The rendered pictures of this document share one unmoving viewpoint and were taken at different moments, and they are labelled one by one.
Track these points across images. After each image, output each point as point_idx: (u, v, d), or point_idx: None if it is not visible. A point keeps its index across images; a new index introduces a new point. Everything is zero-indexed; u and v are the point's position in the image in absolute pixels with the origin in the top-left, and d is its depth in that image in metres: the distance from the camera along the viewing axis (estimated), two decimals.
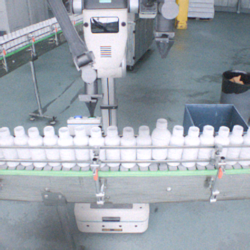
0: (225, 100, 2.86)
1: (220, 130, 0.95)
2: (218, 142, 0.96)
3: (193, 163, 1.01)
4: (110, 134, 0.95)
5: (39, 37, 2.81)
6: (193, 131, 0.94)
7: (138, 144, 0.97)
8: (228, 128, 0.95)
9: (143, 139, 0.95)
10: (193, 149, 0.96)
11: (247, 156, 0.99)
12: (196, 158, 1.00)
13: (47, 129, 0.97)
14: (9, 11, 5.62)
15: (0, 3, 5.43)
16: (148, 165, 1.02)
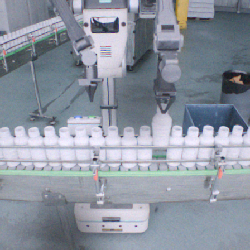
0: (225, 100, 2.86)
1: (220, 130, 0.95)
2: (218, 142, 0.96)
3: (193, 163, 1.01)
4: (110, 134, 0.95)
5: (39, 37, 2.81)
6: (192, 131, 0.94)
7: (139, 144, 0.97)
8: (228, 128, 0.95)
9: (144, 139, 0.96)
10: (193, 149, 0.96)
11: (247, 156, 0.99)
12: (196, 158, 1.00)
13: (48, 129, 0.97)
14: (9, 11, 5.62)
15: (0, 3, 5.43)
16: (149, 165, 1.02)
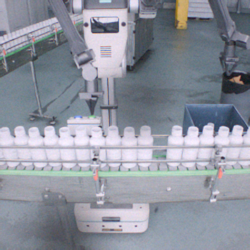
0: (225, 100, 2.86)
1: (220, 130, 0.95)
2: (218, 142, 0.96)
3: (193, 163, 1.01)
4: (110, 134, 0.95)
5: (39, 37, 2.81)
6: (192, 131, 0.94)
7: (140, 144, 0.97)
8: (228, 128, 0.95)
9: (144, 139, 0.96)
10: (193, 149, 0.96)
11: (247, 156, 0.99)
12: (196, 158, 1.00)
13: (48, 129, 0.97)
14: (9, 11, 5.62)
15: (0, 3, 5.43)
16: (149, 165, 1.02)
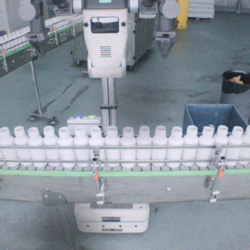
0: (225, 100, 2.86)
1: (204, 130, 0.95)
2: (202, 142, 0.96)
3: (178, 164, 1.01)
4: (110, 134, 0.95)
5: None
6: (176, 131, 0.94)
7: (139, 144, 0.96)
8: (212, 128, 0.95)
9: (143, 139, 0.96)
10: (177, 149, 0.96)
11: (232, 157, 0.99)
12: (180, 158, 1.00)
13: (47, 129, 0.97)
14: (9, 11, 5.62)
15: (0, 3, 5.43)
16: (148, 165, 1.03)
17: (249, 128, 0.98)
